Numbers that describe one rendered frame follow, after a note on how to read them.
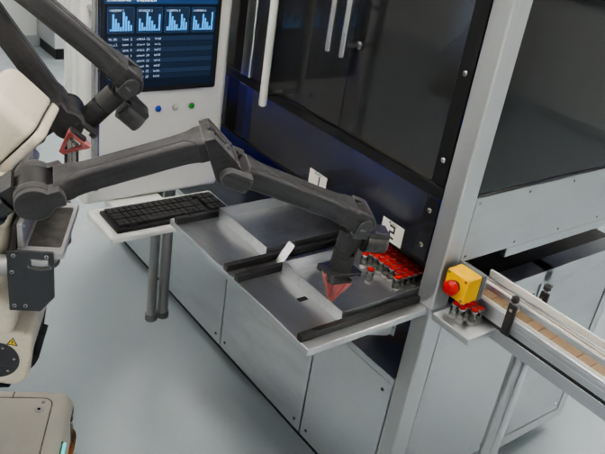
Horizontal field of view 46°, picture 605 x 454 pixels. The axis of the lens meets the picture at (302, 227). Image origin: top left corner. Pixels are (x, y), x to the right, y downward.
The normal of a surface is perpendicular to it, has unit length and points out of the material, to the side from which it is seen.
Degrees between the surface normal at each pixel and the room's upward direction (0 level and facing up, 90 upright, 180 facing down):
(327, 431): 90
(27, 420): 0
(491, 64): 90
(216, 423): 0
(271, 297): 0
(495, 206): 90
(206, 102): 90
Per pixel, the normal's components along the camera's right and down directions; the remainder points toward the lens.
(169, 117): 0.58, 0.45
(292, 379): -0.80, 0.18
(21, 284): 0.13, 0.48
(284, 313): 0.14, -0.88
